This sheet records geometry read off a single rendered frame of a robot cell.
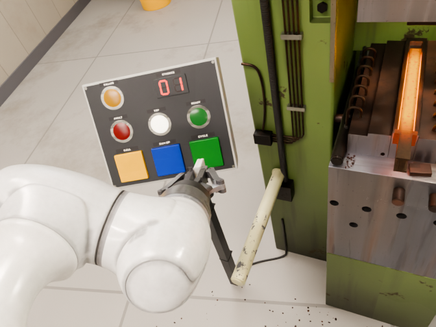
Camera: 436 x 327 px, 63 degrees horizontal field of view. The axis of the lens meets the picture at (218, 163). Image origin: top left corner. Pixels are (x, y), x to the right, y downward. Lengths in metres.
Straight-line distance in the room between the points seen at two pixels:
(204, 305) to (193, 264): 1.39
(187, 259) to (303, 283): 1.40
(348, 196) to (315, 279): 0.82
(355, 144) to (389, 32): 0.48
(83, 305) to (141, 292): 1.65
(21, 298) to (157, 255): 0.14
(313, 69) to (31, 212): 0.78
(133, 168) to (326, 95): 0.56
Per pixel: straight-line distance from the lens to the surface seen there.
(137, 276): 0.40
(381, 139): 0.94
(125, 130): 0.93
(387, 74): 1.12
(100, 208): 0.45
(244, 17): 0.99
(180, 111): 0.89
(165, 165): 0.92
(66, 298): 2.13
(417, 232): 1.12
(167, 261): 0.39
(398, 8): 0.75
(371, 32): 1.33
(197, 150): 0.89
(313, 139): 1.18
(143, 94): 0.90
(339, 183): 0.99
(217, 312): 1.77
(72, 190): 0.46
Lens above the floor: 1.63
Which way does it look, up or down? 46 degrees down
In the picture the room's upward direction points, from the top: 17 degrees counter-clockwise
